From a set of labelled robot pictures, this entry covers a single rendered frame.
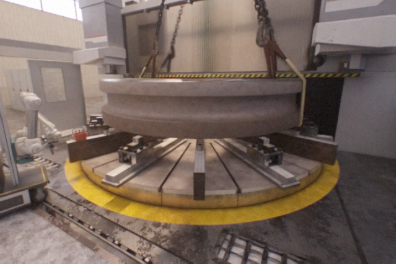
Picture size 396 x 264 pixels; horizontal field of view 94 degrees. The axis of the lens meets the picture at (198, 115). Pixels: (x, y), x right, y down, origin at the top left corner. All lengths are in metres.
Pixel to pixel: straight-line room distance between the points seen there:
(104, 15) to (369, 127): 7.48
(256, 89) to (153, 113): 1.71
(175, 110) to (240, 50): 3.24
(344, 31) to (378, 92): 2.45
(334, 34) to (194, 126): 2.49
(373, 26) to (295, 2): 2.42
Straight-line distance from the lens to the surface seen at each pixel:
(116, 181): 2.93
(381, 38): 3.69
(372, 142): 5.92
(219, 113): 2.97
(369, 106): 5.72
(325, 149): 3.92
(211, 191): 2.68
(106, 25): 6.58
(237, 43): 5.71
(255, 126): 3.13
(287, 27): 5.55
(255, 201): 3.02
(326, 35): 3.58
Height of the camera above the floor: 1.79
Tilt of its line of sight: 12 degrees down
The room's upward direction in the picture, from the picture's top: straight up
